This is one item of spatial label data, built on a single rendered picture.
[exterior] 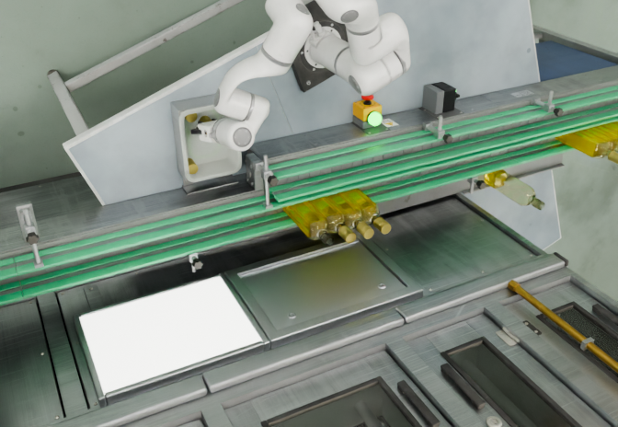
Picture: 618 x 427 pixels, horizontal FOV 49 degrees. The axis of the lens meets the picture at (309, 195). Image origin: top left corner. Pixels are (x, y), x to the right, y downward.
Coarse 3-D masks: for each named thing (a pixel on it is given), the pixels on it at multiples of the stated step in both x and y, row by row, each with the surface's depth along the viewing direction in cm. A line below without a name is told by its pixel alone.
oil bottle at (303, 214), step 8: (288, 208) 207; (296, 208) 202; (304, 208) 202; (312, 208) 202; (296, 216) 202; (304, 216) 198; (312, 216) 198; (320, 216) 198; (296, 224) 203; (304, 224) 197; (312, 224) 194; (320, 224) 195; (304, 232) 199; (312, 232) 195
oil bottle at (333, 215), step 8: (312, 200) 205; (320, 200) 205; (328, 200) 205; (320, 208) 201; (328, 208) 201; (336, 208) 201; (328, 216) 197; (336, 216) 197; (344, 216) 198; (328, 224) 197; (336, 224) 196; (344, 224) 198; (328, 232) 199; (336, 232) 198
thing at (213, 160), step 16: (192, 112) 188; (208, 112) 198; (192, 128) 198; (192, 144) 201; (208, 144) 203; (208, 160) 205; (224, 160) 207; (240, 160) 202; (192, 176) 199; (208, 176) 199
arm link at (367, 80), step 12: (348, 48) 190; (336, 60) 190; (348, 60) 186; (384, 60) 181; (396, 60) 181; (336, 72) 192; (348, 72) 184; (360, 72) 180; (372, 72) 180; (384, 72) 181; (396, 72) 183; (360, 84) 181; (372, 84) 181; (384, 84) 183
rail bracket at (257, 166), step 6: (264, 156) 191; (258, 162) 198; (264, 162) 192; (258, 168) 197; (264, 168) 193; (264, 174) 193; (270, 174) 193; (270, 180) 190; (276, 180) 190; (264, 204) 199; (270, 204) 199
